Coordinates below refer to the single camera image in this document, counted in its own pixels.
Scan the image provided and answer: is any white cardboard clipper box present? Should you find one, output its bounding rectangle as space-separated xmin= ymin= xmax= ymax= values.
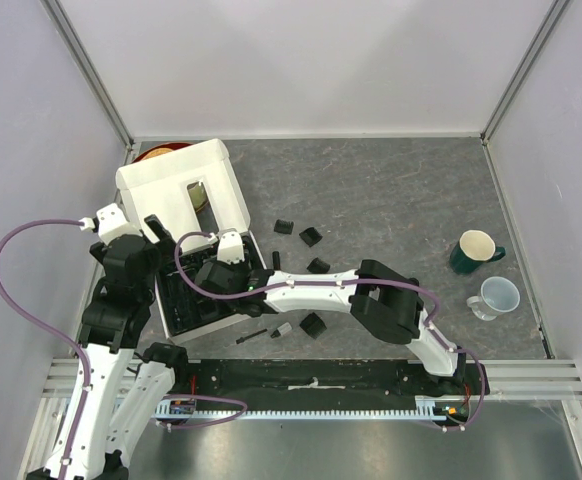
xmin=115 ymin=139 xmax=266 ymax=344

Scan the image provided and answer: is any small black clipper attachment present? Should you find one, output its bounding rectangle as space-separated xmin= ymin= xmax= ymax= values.
xmin=272 ymin=251 xmax=281 ymax=271

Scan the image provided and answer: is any black comb guard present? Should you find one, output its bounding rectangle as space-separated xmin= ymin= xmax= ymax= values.
xmin=299 ymin=227 xmax=323 ymax=247
xmin=307 ymin=257 xmax=331 ymax=275
xmin=300 ymin=313 xmax=327 ymax=339
xmin=274 ymin=219 xmax=294 ymax=235

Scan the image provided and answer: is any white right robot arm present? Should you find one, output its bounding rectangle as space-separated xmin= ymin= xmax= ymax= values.
xmin=176 ymin=232 xmax=465 ymax=394

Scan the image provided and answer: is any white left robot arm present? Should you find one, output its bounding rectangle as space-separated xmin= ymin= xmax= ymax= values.
xmin=27 ymin=203 xmax=191 ymax=479

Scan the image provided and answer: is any black plastic box tray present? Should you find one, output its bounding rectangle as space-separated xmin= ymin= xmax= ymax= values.
xmin=156 ymin=260 xmax=235 ymax=336

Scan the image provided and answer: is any small black cleaning brush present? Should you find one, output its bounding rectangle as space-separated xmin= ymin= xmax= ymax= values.
xmin=235 ymin=328 xmax=268 ymax=345

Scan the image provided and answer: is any red wooden bowl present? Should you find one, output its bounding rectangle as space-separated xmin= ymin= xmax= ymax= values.
xmin=134 ymin=142 xmax=191 ymax=163

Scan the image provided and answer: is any green ceramic mug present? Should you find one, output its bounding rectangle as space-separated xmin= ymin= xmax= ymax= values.
xmin=449 ymin=230 xmax=506 ymax=275

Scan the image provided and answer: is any clear plastic measuring cup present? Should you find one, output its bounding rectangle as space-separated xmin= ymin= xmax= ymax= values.
xmin=466 ymin=276 xmax=521 ymax=321

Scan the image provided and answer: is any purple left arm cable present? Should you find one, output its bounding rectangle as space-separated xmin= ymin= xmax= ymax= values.
xmin=0 ymin=217 xmax=92 ymax=480

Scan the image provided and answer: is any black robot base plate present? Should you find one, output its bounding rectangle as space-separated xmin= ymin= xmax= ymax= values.
xmin=171 ymin=359 xmax=490 ymax=412

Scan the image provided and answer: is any grey slotted cable duct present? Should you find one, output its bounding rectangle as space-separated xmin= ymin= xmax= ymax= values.
xmin=153 ymin=399 xmax=446 ymax=422

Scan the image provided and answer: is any aluminium front frame rail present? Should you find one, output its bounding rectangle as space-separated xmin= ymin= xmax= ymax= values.
xmin=41 ymin=359 xmax=582 ymax=401

